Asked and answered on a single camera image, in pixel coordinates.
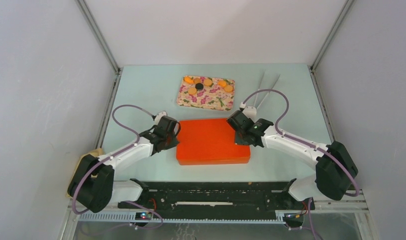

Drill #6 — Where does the metal tongs white handle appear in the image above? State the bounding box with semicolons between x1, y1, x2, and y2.
253;69;281;108

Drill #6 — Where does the aluminium frame post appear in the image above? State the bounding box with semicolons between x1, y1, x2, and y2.
75;0;121;75
310;0;356;73

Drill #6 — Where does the orange fish cookie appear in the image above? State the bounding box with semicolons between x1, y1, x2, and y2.
183;76;194;84
217;80;228;88

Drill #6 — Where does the round yellow biscuit left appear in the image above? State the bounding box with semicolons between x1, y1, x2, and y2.
188;87;198;95

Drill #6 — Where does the orange fish cookie left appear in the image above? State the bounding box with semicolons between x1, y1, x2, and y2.
183;76;194;84

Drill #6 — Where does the round yellow biscuit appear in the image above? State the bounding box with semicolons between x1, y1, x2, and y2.
203;78;213;87
188;87;198;95
223;85;234;93

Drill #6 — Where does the aluminium frame post left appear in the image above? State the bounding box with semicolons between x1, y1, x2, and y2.
75;0;121;75

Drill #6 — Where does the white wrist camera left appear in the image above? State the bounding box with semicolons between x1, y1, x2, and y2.
153;111;168;125

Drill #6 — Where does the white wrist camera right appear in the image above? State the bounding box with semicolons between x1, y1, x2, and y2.
239;102;257;122

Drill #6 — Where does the brown round cookie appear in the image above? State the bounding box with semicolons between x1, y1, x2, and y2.
193;77;202;84

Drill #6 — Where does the black sandwich cookie on tray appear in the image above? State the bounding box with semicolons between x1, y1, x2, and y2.
195;83;205;91

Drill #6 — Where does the orange fish cookie right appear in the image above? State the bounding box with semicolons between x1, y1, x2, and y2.
217;80;228;88

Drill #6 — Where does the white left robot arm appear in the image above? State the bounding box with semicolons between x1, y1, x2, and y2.
67;112;181;213

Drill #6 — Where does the round yellow biscuit top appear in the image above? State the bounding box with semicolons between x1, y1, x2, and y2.
203;78;213;87

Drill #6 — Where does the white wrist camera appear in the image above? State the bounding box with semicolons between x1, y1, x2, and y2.
239;102;257;122
153;111;168;125

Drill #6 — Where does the aluminium frame post right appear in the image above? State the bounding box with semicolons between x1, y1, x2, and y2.
310;0;356;73

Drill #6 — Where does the round yellow biscuit right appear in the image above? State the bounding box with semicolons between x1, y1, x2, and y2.
223;85;234;93

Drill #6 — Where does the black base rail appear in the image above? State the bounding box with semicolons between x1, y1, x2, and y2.
116;178;370;226

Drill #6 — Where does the floral serving tray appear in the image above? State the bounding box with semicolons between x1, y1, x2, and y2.
176;75;236;111

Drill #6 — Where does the orange box lid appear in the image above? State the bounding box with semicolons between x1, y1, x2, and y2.
176;118;251;166

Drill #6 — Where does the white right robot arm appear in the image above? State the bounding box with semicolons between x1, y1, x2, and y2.
226;110;359;209

